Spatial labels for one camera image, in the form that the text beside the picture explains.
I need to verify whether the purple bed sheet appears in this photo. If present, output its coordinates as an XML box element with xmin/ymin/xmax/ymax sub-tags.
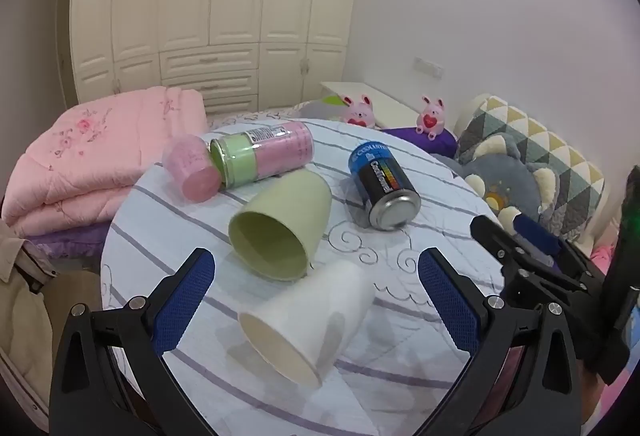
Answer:
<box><xmin>30</xmin><ymin>221</ymin><xmax>116</xmax><ymax>260</ymax></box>

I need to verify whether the light green cup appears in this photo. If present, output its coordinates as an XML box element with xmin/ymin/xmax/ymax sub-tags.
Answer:
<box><xmin>228</xmin><ymin>169</ymin><xmax>332</xmax><ymax>283</ymax></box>

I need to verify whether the beige jacket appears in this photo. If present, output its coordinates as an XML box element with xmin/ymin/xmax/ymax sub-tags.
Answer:
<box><xmin>0</xmin><ymin>221</ymin><xmax>103</xmax><ymax>432</ymax></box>

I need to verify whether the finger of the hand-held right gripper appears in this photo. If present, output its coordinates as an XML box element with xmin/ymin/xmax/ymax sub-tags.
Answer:
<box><xmin>470</xmin><ymin>215</ymin><xmax>592</xmax><ymax>313</ymax></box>
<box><xmin>514</xmin><ymin>214</ymin><xmax>609</xmax><ymax>289</ymax></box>

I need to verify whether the pink bunny plush toy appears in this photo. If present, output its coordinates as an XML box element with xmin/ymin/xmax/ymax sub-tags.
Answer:
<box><xmin>341</xmin><ymin>93</ymin><xmax>378</xmax><ymax>129</ymax></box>
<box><xmin>415</xmin><ymin>96</ymin><xmax>447</xmax><ymax>139</ymax></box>

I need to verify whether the white paper cup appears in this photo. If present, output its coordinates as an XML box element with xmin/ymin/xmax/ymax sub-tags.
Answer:
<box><xmin>238</xmin><ymin>259</ymin><xmax>376</xmax><ymax>388</ymax></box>

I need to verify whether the purple pillow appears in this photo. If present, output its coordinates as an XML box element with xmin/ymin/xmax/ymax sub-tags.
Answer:
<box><xmin>382</xmin><ymin>126</ymin><xmax>458</xmax><ymax>159</ymax></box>

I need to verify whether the striped white tablecloth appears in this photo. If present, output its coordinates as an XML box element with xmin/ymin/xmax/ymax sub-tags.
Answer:
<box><xmin>100</xmin><ymin>118</ymin><xmax>506</xmax><ymax>436</ymax></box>

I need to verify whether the white wall socket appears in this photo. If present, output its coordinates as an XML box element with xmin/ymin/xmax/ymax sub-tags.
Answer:
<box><xmin>414</xmin><ymin>57</ymin><xmax>444</xmax><ymax>77</ymax></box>

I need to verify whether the pink canister with green lid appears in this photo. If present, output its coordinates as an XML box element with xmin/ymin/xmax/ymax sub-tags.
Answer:
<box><xmin>209</xmin><ymin>121</ymin><xmax>315</xmax><ymax>189</ymax></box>

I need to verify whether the blue metal can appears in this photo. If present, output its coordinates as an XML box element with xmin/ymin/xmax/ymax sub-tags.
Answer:
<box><xmin>348</xmin><ymin>142</ymin><xmax>422</xmax><ymax>231</ymax></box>

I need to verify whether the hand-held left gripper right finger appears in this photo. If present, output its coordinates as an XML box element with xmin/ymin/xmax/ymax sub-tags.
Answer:
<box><xmin>417</xmin><ymin>247</ymin><xmax>583</xmax><ymax>436</ymax></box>

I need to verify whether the grey plush cushion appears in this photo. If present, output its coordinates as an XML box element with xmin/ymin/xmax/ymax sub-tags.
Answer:
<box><xmin>432</xmin><ymin>131</ymin><xmax>558</xmax><ymax>237</ymax></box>

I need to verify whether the pink plastic cup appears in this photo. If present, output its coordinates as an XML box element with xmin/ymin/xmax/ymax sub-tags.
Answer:
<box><xmin>162</xmin><ymin>134</ymin><xmax>221</xmax><ymax>203</ymax></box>

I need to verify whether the folded pink quilt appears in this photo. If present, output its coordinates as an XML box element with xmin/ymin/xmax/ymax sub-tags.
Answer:
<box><xmin>2</xmin><ymin>86</ymin><xmax>208</xmax><ymax>239</ymax></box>

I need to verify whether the grey green pillow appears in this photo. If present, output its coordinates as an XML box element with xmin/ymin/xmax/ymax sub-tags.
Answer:
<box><xmin>295</xmin><ymin>96</ymin><xmax>351</xmax><ymax>121</ymax></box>

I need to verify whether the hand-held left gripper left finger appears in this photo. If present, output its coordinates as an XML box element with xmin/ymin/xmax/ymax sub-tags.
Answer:
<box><xmin>48</xmin><ymin>247</ymin><xmax>221</xmax><ymax>436</ymax></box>

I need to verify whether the triangle patterned headboard cushion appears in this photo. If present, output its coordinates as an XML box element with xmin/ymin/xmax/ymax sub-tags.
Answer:
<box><xmin>455</xmin><ymin>94</ymin><xmax>606</xmax><ymax>241</ymax></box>

